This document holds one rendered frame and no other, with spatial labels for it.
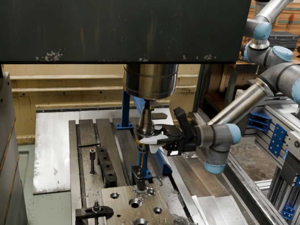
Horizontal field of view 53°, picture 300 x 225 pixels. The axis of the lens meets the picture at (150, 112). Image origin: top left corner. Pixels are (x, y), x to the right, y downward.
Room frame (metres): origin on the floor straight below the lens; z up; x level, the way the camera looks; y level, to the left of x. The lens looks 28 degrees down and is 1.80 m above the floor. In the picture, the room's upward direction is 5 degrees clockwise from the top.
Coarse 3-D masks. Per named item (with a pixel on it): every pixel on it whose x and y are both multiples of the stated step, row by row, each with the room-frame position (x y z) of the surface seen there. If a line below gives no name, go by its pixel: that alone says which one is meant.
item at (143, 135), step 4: (136, 124) 0.84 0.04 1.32; (152, 124) 0.85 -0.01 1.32; (136, 128) 0.82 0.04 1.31; (152, 128) 0.82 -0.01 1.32; (136, 132) 0.82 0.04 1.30; (140, 132) 0.80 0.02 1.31; (144, 132) 0.80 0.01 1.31; (148, 132) 0.80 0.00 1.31; (152, 132) 0.81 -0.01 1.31; (140, 136) 0.80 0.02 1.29; (144, 136) 0.80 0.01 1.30; (148, 136) 0.80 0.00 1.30; (152, 136) 0.81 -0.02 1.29
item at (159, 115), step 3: (153, 114) 1.10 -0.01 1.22; (156, 114) 1.11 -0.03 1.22; (159, 114) 1.11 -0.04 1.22; (162, 114) 1.11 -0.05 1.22; (165, 114) 1.12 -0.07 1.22; (153, 117) 1.08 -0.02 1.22; (156, 117) 1.08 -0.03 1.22; (159, 117) 1.08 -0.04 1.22; (162, 117) 1.09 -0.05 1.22; (165, 117) 1.09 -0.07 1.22
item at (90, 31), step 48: (0, 0) 0.61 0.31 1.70; (48, 0) 0.64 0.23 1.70; (96, 0) 0.66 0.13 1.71; (144, 0) 0.69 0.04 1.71; (192, 0) 0.73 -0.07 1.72; (240, 0) 0.76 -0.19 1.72; (0, 48) 0.61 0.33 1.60; (48, 48) 0.63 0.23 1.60; (96, 48) 0.66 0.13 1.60; (144, 48) 0.70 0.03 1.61; (192, 48) 0.73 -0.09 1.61; (240, 48) 0.78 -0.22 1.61
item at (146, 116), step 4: (144, 108) 0.82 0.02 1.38; (148, 108) 0.83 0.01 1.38; (144, 112) 0.82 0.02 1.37; (148, 112) 0.82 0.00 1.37; (144, 116) 0.82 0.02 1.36; (148, 116) 0.82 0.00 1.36; (140, 120) 0.82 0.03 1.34; (144, 120) 0.81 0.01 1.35; (148, 120) 0.82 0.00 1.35; (140, 124) 0.82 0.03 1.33; (144, 124) 0.81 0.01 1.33; (148, 124) 0.81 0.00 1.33; (140, 128) 0.82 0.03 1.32; (144, 128) 0.81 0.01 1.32; (148, 128) 0.81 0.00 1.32
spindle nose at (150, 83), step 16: (128, 64) 0.78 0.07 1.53; (144, 64) 0.75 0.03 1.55; (160, 64) 0.76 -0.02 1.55; (176, 64) 0.79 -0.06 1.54; (128, 80) 0.78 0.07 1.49; (144, 80) 0.75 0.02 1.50; (160, 80) 0.76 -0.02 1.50; (176, 80) 0.82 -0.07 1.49; (144, 96) 0.75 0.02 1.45; (160, 96) 0.76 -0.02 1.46
